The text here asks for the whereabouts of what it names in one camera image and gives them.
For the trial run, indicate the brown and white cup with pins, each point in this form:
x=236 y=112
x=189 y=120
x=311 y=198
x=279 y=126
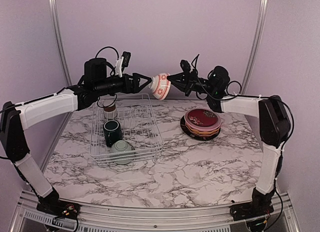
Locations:
x=109 y=110

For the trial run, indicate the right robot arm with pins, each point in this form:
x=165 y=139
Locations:
x=271 y=112

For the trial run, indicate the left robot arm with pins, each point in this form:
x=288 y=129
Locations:
x=16 y=118

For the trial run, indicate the dark brown plate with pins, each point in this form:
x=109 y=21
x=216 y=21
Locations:
x=201 y=117

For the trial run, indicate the front aluminium rail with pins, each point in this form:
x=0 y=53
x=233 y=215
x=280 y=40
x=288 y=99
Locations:
x=93 y=217

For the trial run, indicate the maroon polka dot plate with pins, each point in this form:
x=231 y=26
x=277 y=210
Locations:
x=185 y=130

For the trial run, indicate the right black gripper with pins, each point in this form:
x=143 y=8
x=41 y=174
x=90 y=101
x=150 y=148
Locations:
x=191 y=81

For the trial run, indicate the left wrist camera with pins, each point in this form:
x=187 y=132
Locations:
x=96 y=69

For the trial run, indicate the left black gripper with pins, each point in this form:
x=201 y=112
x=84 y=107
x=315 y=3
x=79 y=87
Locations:
x=133 y=86

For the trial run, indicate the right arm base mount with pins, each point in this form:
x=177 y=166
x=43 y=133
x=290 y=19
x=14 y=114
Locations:
x=246 y=210

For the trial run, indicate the yellow polka dot plate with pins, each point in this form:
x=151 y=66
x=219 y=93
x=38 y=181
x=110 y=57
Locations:
x=200 y=132

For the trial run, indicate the pink plate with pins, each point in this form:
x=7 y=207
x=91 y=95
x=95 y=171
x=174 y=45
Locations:
x=214 y=127

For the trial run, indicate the dark green mug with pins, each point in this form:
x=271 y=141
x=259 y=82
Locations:
x=112 y=132

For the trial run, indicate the pale green bowl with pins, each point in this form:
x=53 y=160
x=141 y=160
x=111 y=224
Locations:
x=122 y=153

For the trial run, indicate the aluminium frame post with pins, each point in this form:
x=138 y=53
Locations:
x=262 y=12
x=59 y=42

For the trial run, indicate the left aluminium frame post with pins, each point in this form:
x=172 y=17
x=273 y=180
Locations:
x=59 y=42

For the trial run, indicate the black striped plate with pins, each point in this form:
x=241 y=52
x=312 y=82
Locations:
x=196 y=137

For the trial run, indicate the right aluminium frame post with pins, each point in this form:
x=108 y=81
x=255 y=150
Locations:
x=262 y=12

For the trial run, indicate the red patterned white bowl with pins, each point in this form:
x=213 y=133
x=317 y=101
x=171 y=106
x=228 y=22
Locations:
x=160 y=86

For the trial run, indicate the white wire dish rack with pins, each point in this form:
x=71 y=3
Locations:
x=138 y=124

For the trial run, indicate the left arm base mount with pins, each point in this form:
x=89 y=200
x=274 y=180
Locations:
x=60 y=209

